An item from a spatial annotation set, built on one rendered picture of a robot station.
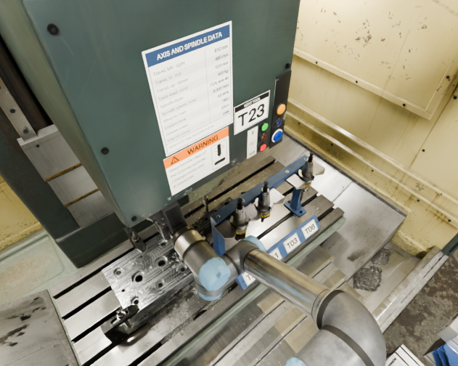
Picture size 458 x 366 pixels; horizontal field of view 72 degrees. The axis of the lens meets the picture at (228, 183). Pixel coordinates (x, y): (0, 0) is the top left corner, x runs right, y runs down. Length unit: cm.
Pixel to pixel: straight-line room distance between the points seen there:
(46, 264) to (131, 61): 159
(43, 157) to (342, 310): 106
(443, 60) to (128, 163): 109
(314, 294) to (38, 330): 129
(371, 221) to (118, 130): 138
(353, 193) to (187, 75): 133
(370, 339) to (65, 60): 62
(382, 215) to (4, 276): 194
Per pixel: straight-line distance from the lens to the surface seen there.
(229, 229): 104
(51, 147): 127
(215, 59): 56
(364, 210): 171
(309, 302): 72
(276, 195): 113
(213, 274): 76
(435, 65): 134
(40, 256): 201
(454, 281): 273
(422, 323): 248
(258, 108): 70
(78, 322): 137
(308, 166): 117
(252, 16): 59
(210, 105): 60
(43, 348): 167
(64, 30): 44
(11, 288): 199
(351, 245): 165
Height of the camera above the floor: 209
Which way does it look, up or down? 48 degrees down
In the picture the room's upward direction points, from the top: 2 degrees counter-clockwise
